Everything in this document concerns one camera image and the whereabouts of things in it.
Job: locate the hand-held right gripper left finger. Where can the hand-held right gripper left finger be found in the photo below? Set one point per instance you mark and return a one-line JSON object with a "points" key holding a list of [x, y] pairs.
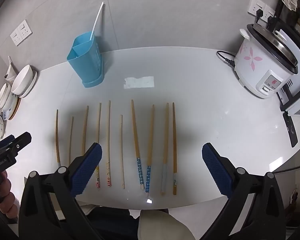
{"points": [[86, 172]]}

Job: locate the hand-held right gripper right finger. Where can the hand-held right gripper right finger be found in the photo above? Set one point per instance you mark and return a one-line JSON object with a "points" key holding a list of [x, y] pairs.
{"points": [[217, 172]]}

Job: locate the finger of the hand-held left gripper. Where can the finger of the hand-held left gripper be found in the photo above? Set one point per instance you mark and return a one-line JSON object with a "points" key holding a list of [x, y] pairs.
{"points": [[7, 138], [21, 142]]}

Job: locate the grey-ended wooden chopstick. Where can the grey-ended wooden chopstick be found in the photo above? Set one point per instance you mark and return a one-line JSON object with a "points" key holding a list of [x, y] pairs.
{"points": [[165, 140], [57, 140], [84, 130]]}

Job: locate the blue floral wooden chopstick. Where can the blue floral wooden chopstick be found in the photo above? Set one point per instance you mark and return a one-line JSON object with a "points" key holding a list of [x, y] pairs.
{"points": [[150, 135], [135, 130]]}

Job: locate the blue plastic utensil holder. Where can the blue plastic utensil holder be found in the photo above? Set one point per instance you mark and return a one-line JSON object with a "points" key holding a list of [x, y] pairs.
{"points": [[86, 62]]}

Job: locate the person's left hand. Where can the person's left hand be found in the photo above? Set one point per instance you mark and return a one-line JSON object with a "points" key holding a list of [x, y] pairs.
{"points": [[7, 195]]}

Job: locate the wooden-rimmed plate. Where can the wooden-rimmed plate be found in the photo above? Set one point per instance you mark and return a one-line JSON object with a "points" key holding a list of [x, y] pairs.
{"points": [[17, 108]]}

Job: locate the patterned white plate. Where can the patterned white plate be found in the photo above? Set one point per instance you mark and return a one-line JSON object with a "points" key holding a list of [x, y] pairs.
{"points": [[11, 106]]}

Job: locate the red floral wooden chopstick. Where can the red floral wooden chopstick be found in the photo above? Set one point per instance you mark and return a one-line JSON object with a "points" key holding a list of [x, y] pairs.
{"points": [[108, 135]]}

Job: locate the small patterned white bowl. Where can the small patterned white bowl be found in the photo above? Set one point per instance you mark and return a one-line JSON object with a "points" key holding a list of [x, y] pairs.
{"points": [[3, 95]]}

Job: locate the plain brown chopstick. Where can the plain brown chopstick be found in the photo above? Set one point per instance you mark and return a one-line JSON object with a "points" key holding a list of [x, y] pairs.
{"points": [[174, 140]]}

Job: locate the large white bowl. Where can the large white bowl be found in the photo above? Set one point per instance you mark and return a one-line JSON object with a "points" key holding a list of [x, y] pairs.
{"points": [[22, 78]]}

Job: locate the white ceramic jug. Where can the white ceramic jug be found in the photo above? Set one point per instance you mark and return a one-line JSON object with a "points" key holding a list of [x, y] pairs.
{"points": [[10, 70]]}

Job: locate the beige cloth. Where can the beige cloth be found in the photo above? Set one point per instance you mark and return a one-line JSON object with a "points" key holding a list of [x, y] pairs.
{"points": [[162, 226]]}

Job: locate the white pink-flowered rice cooker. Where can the white pink-flowered rice cooker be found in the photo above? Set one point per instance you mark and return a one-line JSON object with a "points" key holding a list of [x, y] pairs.
{"points": [[255, 65]]}

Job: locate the white plastic utensil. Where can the white plastic utensil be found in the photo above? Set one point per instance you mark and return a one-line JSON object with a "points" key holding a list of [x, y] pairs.
{"points": [[97, 21]]}

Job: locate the black power plug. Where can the black power plug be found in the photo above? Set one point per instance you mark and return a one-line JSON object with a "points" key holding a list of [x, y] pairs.
{"points": [[272, 20], [258, 14]]}

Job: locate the white wall socket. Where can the white wall socket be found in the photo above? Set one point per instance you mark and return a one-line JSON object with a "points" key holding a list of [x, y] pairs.
{"points": [[25, 30], [15, 38], [268, 12], [255, 3]]}

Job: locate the white appliance black frame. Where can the white appliance black frame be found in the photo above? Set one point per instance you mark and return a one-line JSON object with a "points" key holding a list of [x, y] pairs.
{"points": [[298, 97]]}

